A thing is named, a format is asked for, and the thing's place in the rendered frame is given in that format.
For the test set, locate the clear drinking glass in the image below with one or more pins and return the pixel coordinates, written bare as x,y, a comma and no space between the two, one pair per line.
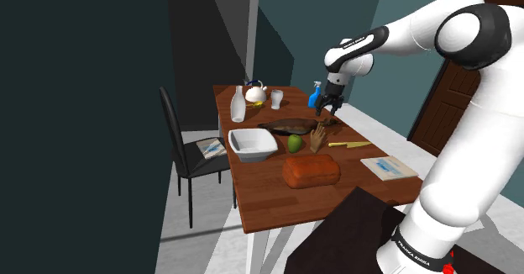
276,99

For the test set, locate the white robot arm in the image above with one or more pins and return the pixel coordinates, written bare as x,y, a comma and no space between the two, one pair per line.
471,150

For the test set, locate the white glass bottle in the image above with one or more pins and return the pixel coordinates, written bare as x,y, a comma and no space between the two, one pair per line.
238,105

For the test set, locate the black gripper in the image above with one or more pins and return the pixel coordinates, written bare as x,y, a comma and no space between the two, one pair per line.
333,89

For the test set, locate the brown bread loaf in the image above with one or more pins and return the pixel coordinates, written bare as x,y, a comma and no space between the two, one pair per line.
311,171

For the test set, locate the small dark brown figure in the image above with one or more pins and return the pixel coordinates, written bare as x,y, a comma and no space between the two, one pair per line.
330,122

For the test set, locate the wooden hand figure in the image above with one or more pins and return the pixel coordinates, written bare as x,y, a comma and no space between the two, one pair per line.
317,138

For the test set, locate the dark brown door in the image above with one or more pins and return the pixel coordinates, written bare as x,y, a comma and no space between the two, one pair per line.
446,101

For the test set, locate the white square bowl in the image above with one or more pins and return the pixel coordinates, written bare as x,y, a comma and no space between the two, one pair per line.
252,144

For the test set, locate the blue spray bottle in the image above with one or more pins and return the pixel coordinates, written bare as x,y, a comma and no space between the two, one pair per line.
314,98

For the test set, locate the pale book with blue print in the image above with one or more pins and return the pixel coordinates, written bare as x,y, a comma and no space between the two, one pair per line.
211,148
389,167

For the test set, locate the small yellow object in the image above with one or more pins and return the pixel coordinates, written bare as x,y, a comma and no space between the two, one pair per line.
255,104

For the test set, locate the dark robot stand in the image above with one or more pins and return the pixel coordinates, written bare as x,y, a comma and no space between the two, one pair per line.
348,240

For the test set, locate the yellow knife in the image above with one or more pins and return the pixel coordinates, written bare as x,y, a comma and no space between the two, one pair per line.
350,144

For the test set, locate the black chair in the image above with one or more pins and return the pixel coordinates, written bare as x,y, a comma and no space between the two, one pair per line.
184,158

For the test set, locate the brown wooden table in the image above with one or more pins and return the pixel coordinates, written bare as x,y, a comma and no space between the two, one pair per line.
262,183

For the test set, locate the green apple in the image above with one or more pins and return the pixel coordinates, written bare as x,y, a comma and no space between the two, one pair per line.
294,143

